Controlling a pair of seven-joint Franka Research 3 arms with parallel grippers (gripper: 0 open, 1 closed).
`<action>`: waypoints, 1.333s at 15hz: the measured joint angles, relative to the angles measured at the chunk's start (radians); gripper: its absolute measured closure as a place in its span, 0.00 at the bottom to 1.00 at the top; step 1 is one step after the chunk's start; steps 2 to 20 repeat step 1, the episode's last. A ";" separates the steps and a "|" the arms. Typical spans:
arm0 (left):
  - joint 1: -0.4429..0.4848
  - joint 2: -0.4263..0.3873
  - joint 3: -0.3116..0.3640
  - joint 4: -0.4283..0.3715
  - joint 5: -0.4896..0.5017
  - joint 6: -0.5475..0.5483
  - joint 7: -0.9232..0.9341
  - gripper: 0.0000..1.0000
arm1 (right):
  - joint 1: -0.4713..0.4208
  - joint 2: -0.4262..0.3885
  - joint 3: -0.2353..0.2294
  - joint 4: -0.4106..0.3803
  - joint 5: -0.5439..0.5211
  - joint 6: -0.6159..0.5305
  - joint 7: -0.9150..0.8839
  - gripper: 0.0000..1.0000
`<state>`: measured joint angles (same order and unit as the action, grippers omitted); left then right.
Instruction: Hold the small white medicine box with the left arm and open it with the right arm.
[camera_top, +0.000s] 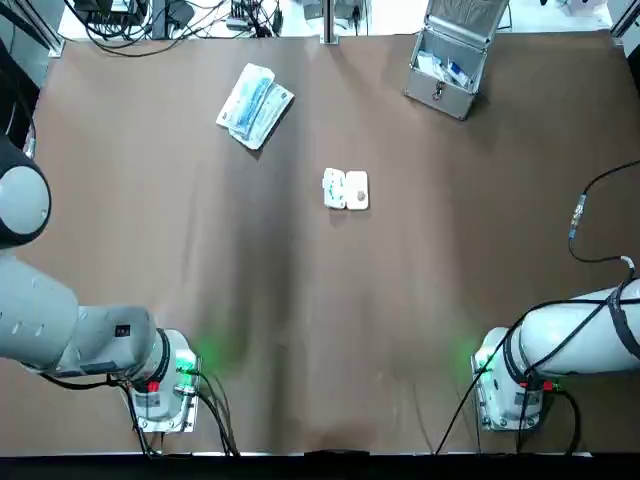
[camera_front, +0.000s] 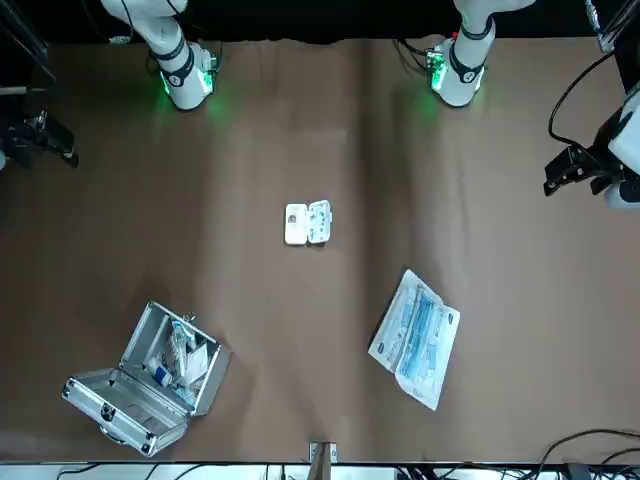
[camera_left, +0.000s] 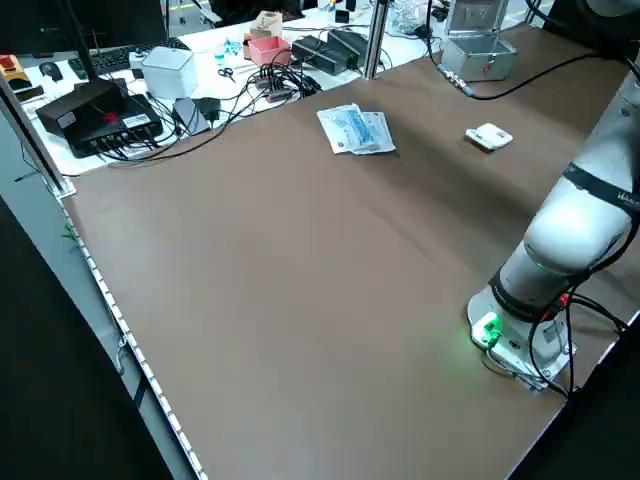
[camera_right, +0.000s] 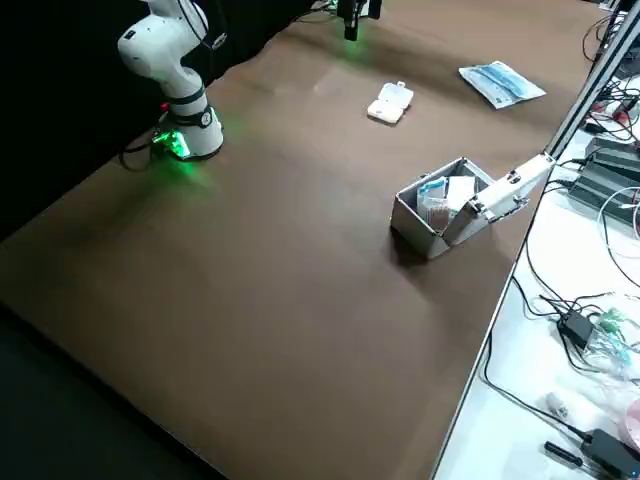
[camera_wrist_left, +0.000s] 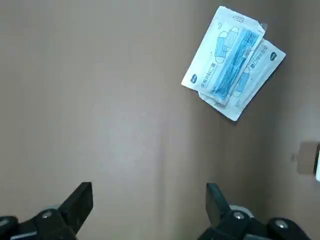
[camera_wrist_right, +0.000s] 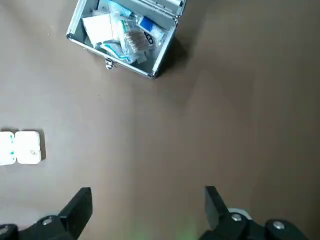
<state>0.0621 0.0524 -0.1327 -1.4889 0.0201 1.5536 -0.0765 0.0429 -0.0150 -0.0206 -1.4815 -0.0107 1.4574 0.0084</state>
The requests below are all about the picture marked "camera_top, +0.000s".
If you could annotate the small white medicine box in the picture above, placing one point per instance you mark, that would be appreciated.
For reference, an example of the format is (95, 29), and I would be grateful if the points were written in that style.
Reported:
(357, 190)

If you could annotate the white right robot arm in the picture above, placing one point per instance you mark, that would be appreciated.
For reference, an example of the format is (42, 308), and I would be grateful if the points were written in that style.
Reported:
(565, 340)

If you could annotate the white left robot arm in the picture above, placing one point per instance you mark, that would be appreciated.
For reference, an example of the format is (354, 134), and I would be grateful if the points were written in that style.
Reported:
(40, 310)

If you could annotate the blue white small box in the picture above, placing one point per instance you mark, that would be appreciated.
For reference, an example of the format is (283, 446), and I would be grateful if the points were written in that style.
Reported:
(457, 72)

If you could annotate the blue white mask packet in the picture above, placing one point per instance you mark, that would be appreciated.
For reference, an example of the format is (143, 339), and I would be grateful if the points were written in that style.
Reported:
(275, 112)
(245, 100)

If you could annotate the aluminium first aid case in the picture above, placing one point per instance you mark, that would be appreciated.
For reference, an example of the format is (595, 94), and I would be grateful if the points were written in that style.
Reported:
(440, 97)

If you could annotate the grey usb hub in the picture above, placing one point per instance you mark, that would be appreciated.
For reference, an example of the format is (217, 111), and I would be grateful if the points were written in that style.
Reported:
(241, 22)

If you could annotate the aluminium frame post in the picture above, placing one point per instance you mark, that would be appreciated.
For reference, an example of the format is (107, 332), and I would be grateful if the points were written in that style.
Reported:
(159, 20)
(331, 20)

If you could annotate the aluminium frame rail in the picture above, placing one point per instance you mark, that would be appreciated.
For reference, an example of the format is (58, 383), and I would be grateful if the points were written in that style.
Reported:
(625, 17)
(42, 30)

